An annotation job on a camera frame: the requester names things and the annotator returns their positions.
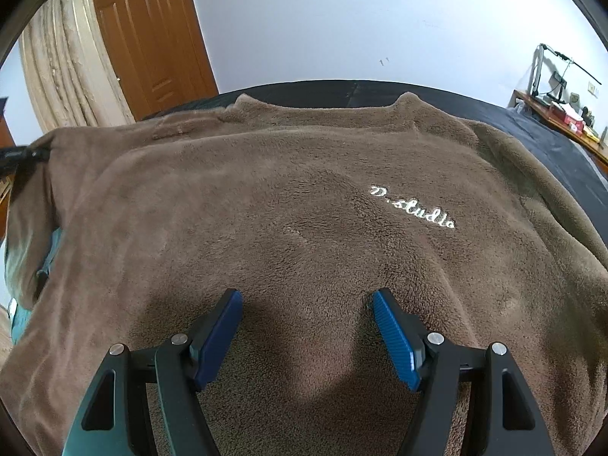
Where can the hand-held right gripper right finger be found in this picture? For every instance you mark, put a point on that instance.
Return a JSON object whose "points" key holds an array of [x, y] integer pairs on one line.
{"points": [[394, 337]]}

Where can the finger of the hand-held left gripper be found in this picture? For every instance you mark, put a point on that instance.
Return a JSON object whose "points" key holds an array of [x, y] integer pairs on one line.
{"points": [[23, 156]]}

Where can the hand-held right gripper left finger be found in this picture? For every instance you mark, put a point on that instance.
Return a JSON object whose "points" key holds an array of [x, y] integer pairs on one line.
{"points": [[223, 327]]}

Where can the brown fleece sweater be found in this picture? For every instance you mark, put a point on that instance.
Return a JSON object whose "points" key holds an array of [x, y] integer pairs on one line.
{"points": [[285, 199]]}

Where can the beige curtain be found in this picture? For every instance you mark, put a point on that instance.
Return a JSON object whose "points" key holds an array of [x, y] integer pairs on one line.
{"points": [[66, 57]]}

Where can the wooden door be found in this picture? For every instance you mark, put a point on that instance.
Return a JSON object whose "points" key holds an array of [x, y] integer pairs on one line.
{"points": [[152, 38]]}

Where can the black bed sheet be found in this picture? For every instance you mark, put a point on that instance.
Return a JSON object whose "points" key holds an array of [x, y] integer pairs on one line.
{"points": [[546, 137]]}

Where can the wooden desk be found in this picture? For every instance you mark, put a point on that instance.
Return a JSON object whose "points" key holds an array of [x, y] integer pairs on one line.
{"points": [[553, 115]]}

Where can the red box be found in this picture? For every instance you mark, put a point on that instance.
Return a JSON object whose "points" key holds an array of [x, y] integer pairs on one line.
{"points": [[571, 117]]}

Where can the yellow packet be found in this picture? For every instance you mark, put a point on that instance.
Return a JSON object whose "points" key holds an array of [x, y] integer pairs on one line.
{"points": [[592, 136]]}

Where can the grey desk lamp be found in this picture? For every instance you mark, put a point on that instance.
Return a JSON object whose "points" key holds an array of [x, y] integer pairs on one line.
{"points": [[540, 64]]}

